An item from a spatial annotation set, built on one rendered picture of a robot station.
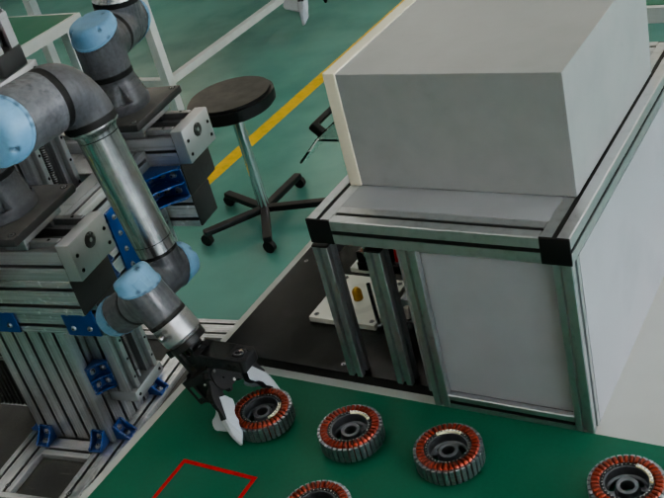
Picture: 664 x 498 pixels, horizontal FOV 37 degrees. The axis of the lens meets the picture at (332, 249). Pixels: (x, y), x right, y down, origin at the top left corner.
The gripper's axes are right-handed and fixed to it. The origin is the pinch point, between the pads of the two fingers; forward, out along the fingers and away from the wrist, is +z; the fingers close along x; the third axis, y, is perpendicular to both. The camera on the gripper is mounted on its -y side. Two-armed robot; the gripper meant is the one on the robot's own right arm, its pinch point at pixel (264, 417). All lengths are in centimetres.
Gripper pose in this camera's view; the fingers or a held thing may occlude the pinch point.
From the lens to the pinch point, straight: 180.2
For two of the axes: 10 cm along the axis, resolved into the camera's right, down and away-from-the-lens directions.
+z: 6.3, 7.6, 1.8
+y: -6.2, 3.5, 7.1
